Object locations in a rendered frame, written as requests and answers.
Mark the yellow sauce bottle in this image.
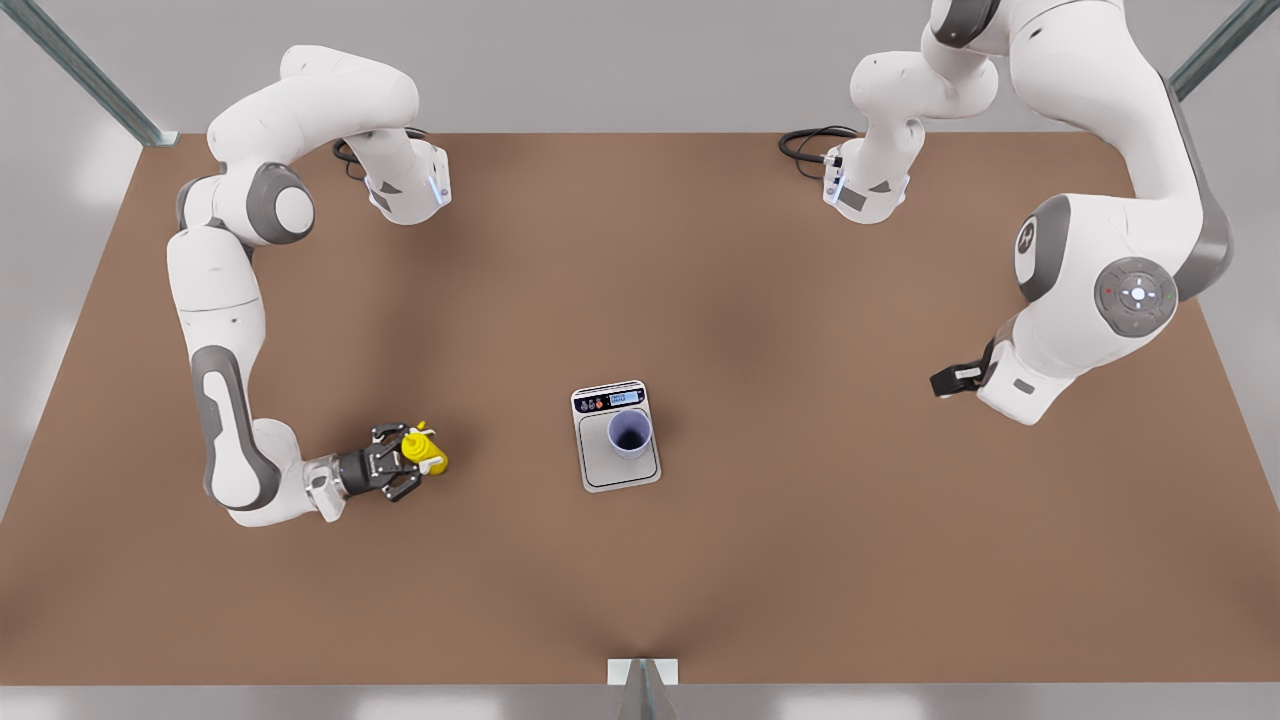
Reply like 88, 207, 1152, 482
400, 420, 449, 477

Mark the lavender cup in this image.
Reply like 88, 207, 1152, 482
607, 408, 654, 459

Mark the silver frame post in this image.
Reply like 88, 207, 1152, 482
608, 658, 679, 720
1168, 0, 1280, 101
0, 0, 179, 148

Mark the black cable loop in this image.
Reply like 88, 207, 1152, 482
778, 125, 861, 183
332, 127, 431, 183

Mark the grey digital kitchen scale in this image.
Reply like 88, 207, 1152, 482
571, 380, 663, 494

